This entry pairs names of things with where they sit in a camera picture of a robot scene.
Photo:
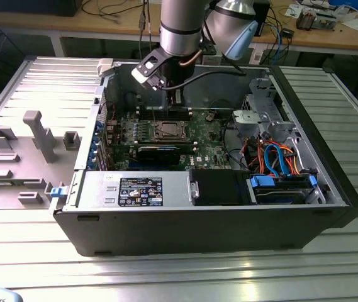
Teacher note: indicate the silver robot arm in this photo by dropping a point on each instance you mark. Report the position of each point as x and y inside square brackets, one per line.
[182, 25]

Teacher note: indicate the CPU socket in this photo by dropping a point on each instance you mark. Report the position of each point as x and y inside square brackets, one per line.
[157, 136]

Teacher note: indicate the round coin battery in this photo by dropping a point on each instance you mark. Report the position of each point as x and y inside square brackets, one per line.
[210, 117]

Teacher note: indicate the green motherboard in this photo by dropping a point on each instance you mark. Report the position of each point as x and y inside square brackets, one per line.
[211, 148]

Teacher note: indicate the wooden workbench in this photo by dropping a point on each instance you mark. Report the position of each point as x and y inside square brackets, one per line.
[103, 26]

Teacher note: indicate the blue expansion card latch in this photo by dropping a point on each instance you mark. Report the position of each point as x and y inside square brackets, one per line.
[94, 150]
[99, 126]
[96, 138]
[91, 162]

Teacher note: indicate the silver metal drive cage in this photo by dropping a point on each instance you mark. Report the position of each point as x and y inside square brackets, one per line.
[260, 116]

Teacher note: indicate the black upright box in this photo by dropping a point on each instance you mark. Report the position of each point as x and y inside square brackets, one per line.
[264, 26]

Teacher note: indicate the small black adapter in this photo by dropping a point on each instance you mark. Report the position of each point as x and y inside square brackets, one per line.
[287, 33]

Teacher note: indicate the black plastic shroud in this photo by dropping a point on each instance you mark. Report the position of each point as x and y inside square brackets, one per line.
[216, 188]

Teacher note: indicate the silver power supply with label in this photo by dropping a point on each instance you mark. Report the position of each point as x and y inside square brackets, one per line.
[103, 188]

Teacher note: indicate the copper heat sink cooler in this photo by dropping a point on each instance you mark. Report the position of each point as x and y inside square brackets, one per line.
[306, 20]

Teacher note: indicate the black computer case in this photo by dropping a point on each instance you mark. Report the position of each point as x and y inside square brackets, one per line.
[34, 7]

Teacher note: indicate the grey metal part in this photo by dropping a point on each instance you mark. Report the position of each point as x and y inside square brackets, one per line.
[325, 22]

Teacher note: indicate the hard disk in blue carrier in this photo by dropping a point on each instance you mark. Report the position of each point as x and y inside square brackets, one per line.
[279, 195]

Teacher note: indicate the black and silver PC case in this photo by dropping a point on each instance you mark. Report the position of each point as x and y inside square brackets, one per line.
[197, 232]

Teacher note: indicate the blue plastic case latch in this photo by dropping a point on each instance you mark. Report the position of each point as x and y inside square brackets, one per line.
[57, 192]

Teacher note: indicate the grey parts rack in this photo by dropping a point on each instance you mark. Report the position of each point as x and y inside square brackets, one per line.
[24, 176]

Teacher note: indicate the blue cardboard box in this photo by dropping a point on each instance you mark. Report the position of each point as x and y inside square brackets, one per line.
[348, 3]

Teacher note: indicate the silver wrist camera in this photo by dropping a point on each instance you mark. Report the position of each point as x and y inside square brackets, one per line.
[147, 70]

